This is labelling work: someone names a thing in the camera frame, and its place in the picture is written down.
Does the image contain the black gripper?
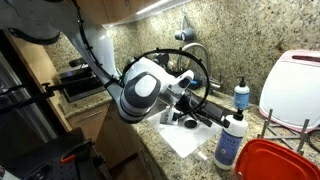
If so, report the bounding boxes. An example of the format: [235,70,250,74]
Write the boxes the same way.
[181,93,232,129]

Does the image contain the white bottle purple label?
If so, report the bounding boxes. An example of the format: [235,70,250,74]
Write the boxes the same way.
[213,108,249,171]

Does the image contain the black sink drain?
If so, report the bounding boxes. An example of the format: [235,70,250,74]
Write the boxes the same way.
[183,118,199,130]

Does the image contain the stainless steel sink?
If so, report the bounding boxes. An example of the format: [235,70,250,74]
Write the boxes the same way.
[146,88,234,158]

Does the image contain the white bottle blue label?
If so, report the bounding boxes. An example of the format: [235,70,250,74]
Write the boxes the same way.
[233,76,251,111]

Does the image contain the white sticker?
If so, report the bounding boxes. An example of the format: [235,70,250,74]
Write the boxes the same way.
[196,150,208,160]

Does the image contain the orange plastic container lid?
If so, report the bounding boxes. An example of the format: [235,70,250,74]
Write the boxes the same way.
[233,138,320,180]

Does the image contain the chrome gooseneck faucet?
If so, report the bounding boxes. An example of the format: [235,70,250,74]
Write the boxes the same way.
[178,42,223,93]

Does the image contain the white pink cutting board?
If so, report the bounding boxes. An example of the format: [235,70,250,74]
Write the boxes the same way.
[258,49,320,132]

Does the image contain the metal dish rack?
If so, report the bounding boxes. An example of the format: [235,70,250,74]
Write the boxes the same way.
[256,108,311,157]

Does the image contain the wooden base cabinet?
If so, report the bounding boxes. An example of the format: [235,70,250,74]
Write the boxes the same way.
[66,101,151,180]

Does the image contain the long under-cabinet light strip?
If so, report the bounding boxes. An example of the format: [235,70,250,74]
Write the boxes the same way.
[134,0,174,16]

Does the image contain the black toaster oven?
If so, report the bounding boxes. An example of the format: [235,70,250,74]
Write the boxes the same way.
[56,63,108,103]

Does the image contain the black equipment cart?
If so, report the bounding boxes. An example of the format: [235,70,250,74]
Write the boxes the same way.
[0,128,111,180]

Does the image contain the stainless steel refrigerator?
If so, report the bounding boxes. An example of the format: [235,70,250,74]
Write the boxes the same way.
[0,49,58,168]

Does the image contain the grey wrist camera block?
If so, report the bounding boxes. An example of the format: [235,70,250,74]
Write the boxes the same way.
[159,105,184,126]

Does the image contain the wooden wall cabinets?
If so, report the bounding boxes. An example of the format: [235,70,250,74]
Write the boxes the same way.
[76,0,188,26]

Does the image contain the black stereo camera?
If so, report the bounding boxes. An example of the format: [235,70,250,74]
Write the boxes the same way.
[68,58,84,68]

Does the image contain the orange clamp handle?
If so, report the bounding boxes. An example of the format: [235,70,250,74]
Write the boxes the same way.
[59,153,77,164]

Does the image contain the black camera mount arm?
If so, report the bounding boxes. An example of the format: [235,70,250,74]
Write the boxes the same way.
[0,74,101,114]

